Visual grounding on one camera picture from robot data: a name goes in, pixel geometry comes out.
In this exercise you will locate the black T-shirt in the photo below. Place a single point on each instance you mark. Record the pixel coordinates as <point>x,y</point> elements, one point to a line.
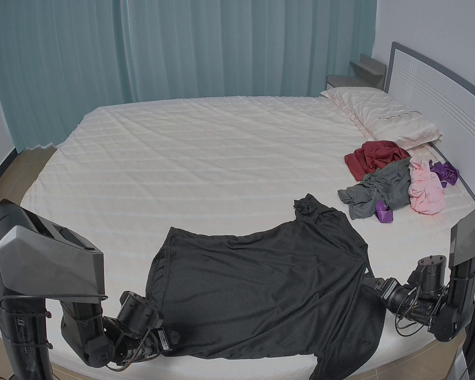
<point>261,283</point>

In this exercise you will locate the bed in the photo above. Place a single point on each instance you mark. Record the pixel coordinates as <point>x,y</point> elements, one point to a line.
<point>182,152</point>

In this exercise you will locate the blue-green curtain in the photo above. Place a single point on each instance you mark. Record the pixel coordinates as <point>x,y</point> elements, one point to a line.
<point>63,54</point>
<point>241,34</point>

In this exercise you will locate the dark red garment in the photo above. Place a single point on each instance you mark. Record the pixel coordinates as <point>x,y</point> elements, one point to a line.
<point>376,156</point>

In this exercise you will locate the grey garment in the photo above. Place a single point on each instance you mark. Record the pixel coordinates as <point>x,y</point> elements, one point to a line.
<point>388,188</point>

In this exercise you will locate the cream pillow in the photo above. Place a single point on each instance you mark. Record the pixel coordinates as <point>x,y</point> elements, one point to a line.
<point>384,113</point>

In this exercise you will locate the pink garment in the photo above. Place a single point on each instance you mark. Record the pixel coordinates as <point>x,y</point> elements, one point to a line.
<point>427,192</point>

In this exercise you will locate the purple satin garment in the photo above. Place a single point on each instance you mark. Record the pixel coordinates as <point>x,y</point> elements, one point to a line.
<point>445,172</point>
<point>383,212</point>

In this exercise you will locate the grey bedside table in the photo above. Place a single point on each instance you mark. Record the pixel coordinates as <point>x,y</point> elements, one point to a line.
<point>370,65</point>

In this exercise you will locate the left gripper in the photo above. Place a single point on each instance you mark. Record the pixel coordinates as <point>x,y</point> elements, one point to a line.
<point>150,344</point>

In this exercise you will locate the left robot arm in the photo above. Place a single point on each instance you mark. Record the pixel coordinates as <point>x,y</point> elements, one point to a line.
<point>43,251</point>

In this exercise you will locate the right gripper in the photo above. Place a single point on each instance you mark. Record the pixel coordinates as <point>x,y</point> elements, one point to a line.
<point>396,297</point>

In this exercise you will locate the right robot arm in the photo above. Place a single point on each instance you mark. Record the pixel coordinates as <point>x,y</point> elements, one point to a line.
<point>431,275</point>

